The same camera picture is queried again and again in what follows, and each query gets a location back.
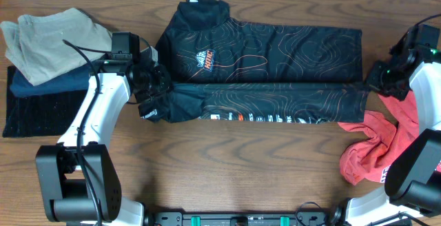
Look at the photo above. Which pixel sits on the red t-shirt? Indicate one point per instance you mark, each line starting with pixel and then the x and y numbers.
pixel 371 159

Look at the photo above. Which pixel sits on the beige folded garment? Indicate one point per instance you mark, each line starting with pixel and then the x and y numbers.
pixel 35 45

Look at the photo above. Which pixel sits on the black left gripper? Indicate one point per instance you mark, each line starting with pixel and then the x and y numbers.
pixel 165 83

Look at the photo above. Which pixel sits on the navy blue folded garment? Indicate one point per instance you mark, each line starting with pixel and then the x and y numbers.
pixel 73 80

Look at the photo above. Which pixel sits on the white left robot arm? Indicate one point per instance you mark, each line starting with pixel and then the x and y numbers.
pixel 78 181

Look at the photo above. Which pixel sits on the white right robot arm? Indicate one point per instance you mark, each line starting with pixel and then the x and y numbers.
pixel 412 185

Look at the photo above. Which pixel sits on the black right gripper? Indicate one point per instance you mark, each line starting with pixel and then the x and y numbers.
pixel 373 80

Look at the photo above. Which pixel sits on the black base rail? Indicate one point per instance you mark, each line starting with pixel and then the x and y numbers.
pixel 307 218

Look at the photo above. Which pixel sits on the black sparkly folded garment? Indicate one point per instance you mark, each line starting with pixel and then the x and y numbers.
pixel 41 115

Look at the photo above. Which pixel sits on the black orange patterned jersey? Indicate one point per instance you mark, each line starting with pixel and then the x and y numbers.
pixel 225 69

